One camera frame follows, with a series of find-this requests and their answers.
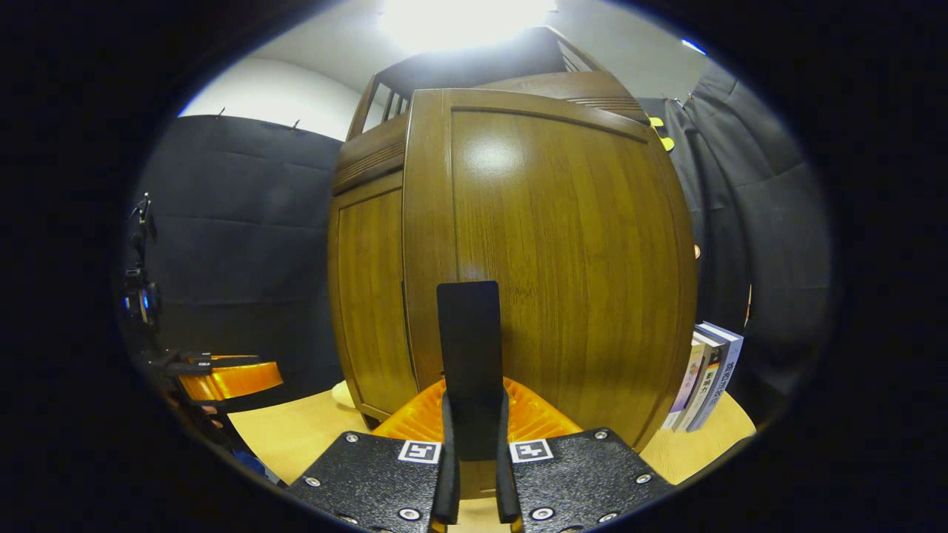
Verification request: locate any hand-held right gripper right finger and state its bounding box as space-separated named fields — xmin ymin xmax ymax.
xmin=495 ymin=378 xmax=676 ymax=533

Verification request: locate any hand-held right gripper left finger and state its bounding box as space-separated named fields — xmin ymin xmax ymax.
xmin=285 ymin=378 xmax=461 ymax=533

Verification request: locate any black door handle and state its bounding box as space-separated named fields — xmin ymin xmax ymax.
xmin=436 ymin=281 xmax=503 ymax=461

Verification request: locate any brown wooden shoe cabinet door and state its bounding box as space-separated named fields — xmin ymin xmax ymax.
xmin=402 ymin=88 xmax=698 ymax=452
xmin=328 ymin=172 xmax=419 ymax=421

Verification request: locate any brown wooden shoe cabinet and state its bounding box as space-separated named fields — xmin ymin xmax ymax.
xmin=327 ymin=26 xmax=698 ymax=452

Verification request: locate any pink spine book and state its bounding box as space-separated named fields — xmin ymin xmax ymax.
xmin=661 ymin=339 xmax=706 ymax=432

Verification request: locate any black and white spine book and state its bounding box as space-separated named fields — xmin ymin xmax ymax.
xmin=675 ymin=331 xmax=725 ymax=432

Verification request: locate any blue grey spine book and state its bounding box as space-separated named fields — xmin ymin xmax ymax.
xmin=687 ymin=321 xmax=744 ymax=432

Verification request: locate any large ceiling light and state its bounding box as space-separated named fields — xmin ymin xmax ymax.
xmin=381 ymin=0 xmax=556 ymax=53

